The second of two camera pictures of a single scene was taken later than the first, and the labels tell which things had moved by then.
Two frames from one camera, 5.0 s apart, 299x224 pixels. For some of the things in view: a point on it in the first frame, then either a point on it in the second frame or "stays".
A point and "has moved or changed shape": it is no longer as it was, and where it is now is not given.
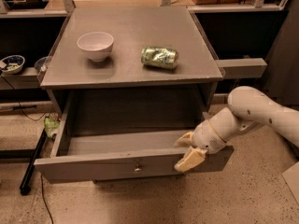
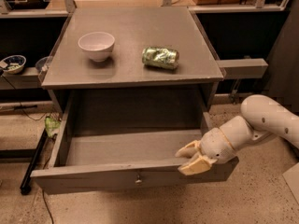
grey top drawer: (82, 156) has moved or changed shape
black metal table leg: (25, 188) stays
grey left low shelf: (26, 79) stays
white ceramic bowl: (97, 45) stays
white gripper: (207, 136) -> (215, 146)
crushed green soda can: (160, 57) stays
